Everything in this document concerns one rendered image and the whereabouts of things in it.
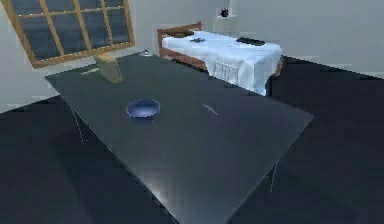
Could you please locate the small grey pen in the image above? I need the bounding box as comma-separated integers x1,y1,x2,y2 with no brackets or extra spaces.
202,103,219,117

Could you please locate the dark grey table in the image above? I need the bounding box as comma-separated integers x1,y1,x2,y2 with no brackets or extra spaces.
44,53,315,224

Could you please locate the blue bowl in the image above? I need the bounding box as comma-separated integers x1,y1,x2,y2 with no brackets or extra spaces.
125,98,162,122

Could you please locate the wooden bed with white sheet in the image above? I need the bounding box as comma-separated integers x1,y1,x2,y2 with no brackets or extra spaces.
156,21,284,97

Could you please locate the brown pillow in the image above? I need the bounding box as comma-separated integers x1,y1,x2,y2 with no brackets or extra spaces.
167,29,195,39

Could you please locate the flat black rectangular object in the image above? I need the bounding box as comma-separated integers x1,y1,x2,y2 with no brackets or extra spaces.
236,36,266,47

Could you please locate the white nightstand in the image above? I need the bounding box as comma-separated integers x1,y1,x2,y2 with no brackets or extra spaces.
213,14,240,34

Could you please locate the wooden framed window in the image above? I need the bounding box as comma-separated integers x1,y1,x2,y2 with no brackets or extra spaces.
0,0,136,69

